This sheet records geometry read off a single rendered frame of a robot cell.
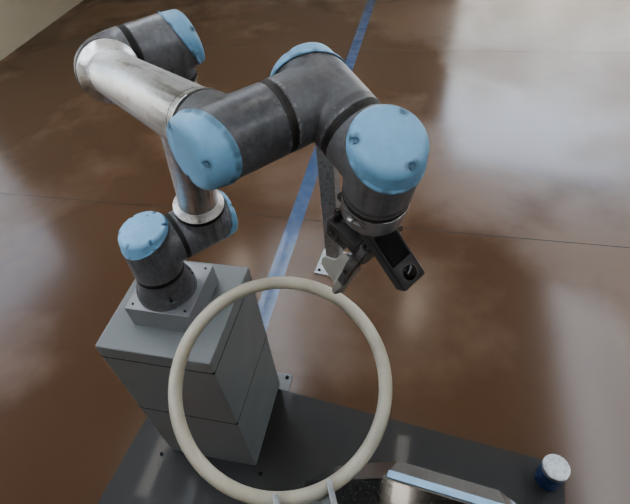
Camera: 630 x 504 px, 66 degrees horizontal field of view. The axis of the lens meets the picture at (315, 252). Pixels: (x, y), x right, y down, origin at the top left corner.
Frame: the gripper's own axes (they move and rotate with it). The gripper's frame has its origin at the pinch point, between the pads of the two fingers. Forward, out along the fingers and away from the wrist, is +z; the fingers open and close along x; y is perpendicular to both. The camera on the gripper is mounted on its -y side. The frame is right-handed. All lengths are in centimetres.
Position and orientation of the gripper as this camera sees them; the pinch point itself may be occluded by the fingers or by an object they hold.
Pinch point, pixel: (367, 267)
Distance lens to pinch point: 86.2
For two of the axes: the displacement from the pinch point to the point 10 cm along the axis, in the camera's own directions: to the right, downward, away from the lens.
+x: -7.3, 6.4, -2.6
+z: -0.1, 3.7, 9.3
